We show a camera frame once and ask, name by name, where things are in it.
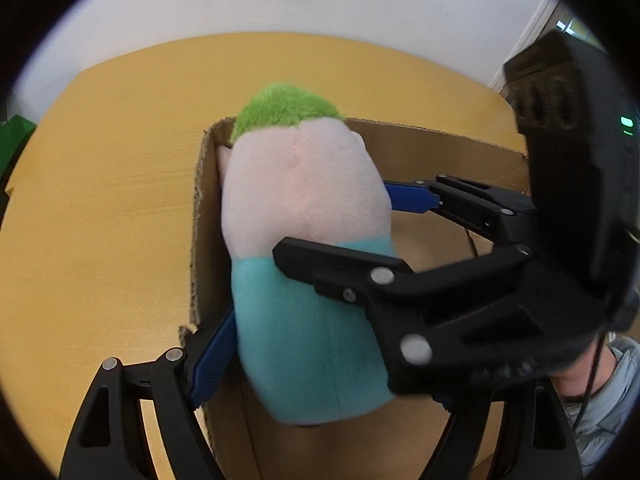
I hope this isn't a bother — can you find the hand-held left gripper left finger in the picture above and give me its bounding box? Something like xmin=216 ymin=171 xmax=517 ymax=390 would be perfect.
xmin=59 ymin=305 xmax=236 ymax=480

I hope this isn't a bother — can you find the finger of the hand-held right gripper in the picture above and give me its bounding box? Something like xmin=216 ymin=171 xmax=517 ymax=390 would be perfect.
xmin=272 ymin=237 xmax=606 ymax=397
xmin=382 ymin=175 xmax=538 ymax=251

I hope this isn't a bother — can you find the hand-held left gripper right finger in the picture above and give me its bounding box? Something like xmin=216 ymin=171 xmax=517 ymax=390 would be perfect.
xmin=425 ymin=382 xmax=583 ymax=480

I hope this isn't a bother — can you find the cardboard box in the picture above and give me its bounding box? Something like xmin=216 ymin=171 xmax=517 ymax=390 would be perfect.
xmin=190 ymin=116 xmax=538 ymax=480

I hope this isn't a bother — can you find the green-haired pink teal plush toy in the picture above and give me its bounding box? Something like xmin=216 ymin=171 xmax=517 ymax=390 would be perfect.
xmin=216 ymin=84 xmax=397 ymax=426

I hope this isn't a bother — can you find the wooden desk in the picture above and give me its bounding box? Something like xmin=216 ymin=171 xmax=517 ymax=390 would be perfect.
xmin=0 ymin=32 xmax=531 ymax=480

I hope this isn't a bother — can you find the green cloth shelf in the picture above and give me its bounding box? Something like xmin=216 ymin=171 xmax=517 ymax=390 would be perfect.
xmin=0 ymin=115 xmax=37 ymax=186

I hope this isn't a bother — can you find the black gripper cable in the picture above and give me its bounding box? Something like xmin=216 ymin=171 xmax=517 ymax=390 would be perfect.
xmin=572 ymin=332 xmax=606 ymax=433

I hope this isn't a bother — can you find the glass door white frame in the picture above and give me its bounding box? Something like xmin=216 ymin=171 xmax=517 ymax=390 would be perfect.
xmin=487 ymin=0 xmax=608 ymax=96

